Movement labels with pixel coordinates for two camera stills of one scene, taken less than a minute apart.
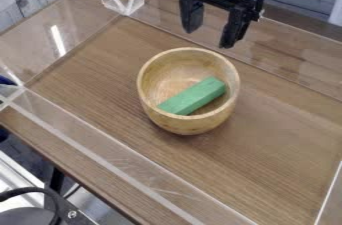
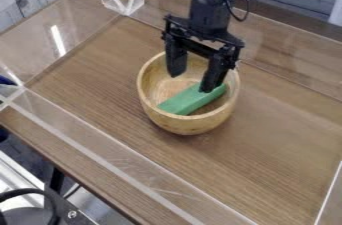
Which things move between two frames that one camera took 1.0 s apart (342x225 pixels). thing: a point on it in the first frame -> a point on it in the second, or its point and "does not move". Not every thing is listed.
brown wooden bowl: x=172 y=72 does not move
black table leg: x=57 y=180 does not move
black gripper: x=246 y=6 -> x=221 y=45
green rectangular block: x=189 y=100 does not move
